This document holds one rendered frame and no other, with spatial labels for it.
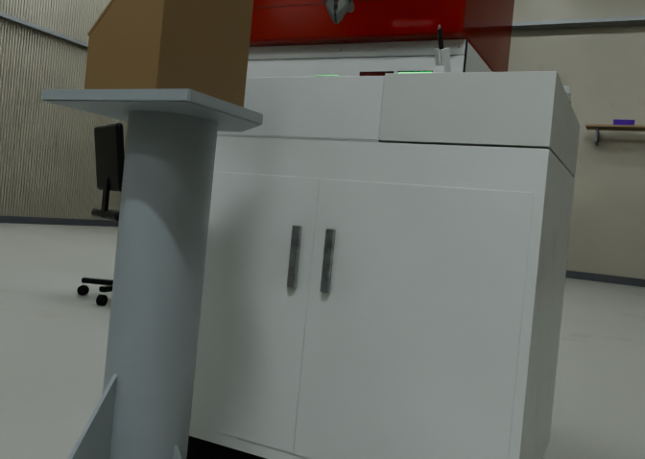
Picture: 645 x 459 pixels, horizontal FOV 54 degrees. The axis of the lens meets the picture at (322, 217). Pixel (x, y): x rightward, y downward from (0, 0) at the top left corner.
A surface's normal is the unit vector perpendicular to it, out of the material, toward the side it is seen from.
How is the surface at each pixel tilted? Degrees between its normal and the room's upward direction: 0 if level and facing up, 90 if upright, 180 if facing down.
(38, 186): 90
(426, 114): 90
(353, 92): 90
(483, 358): 90
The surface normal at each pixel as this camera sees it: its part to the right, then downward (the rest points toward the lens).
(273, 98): -0.44, -0.04
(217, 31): 0.89, 0.09
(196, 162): 0.70, 0.07
